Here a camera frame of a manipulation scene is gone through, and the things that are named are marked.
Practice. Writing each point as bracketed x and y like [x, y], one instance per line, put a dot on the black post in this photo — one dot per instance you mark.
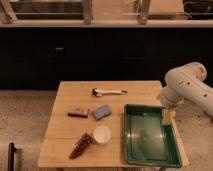
[11, 153]

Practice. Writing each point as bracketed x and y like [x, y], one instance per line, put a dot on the wooden table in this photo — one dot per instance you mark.
[63, 131]

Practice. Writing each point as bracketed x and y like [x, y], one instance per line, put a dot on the brown wooden block brush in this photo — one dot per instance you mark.
[78, 112]

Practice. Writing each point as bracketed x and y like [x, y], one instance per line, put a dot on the dark cabinet counter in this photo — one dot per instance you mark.
[41, 57]

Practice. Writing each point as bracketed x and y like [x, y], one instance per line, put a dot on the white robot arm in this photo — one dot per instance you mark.
[186, 82]

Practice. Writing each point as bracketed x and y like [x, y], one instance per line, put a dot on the blue sponge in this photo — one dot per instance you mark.
[101, 112]

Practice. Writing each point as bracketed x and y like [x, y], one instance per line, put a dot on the white paper cup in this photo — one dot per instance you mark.
[101, 135]

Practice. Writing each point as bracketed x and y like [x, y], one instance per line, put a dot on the white handled dish brush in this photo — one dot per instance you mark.
[100, 92]

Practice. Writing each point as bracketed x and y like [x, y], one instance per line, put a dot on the green plastic tray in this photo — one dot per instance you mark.
[146, 140]

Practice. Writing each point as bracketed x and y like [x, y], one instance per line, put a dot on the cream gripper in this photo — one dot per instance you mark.
[168, 100]

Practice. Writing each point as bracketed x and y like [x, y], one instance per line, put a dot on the brown pine cone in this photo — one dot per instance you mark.
[81, 145]

